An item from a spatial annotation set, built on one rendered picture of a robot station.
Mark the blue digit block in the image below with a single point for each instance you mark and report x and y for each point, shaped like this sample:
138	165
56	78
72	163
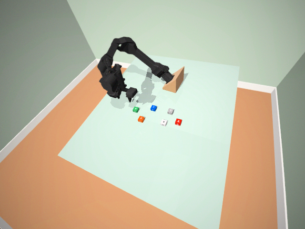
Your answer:
153	108

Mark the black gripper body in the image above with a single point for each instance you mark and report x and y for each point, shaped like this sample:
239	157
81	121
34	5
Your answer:
131	92

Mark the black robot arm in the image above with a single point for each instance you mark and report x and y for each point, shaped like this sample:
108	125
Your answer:
111	75

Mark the red block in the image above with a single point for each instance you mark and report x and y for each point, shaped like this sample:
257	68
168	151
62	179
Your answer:
178	122

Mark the green block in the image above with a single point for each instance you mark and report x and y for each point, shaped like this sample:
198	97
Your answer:
136	109

